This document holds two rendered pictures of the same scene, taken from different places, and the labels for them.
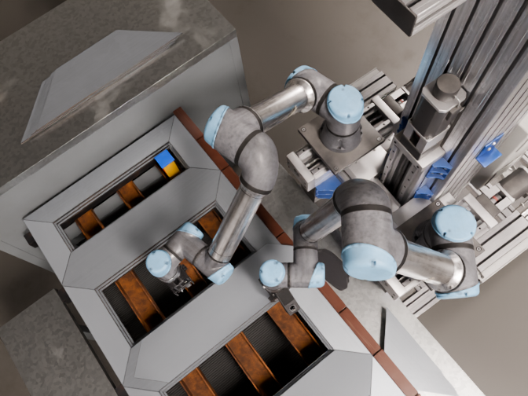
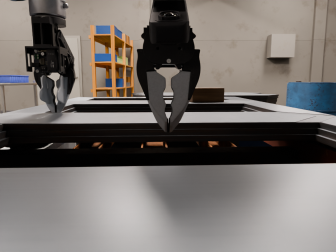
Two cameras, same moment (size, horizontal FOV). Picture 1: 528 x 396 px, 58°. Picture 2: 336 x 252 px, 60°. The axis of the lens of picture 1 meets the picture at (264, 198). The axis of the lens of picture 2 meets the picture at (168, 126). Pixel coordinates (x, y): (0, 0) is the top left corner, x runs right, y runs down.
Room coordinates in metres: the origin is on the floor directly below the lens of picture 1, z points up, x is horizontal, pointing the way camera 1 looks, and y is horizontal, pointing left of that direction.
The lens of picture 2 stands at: (0.81, 0.53, 0.92)
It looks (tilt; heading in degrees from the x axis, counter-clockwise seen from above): 9 degrees down; 203
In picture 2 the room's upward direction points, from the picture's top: straight up
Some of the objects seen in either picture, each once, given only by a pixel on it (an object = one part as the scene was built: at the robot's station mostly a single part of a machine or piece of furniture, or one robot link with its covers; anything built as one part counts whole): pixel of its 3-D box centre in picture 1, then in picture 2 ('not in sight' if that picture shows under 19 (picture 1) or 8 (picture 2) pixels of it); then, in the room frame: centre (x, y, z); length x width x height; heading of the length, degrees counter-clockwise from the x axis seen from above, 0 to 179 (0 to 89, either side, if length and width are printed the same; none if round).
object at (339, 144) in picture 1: (342, 127); not in sight; (0.77, -0.32, 1.09); 0.15 x 0.15 x 0.10
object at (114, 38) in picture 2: not in sight; (115, 75); (-5.22, -3.44, 1.05); 2.27 x 0.63 x 2.09; 23
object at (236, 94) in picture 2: not in sight; (201, 99); (-0.76, 0.06, 0.82); 0.80 x 0.40 x 0.06; 116
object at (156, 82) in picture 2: not in sight; (157, 100); (0.41, 0.34, 0.89); 0.06 x 0.03 x 0.09; 26
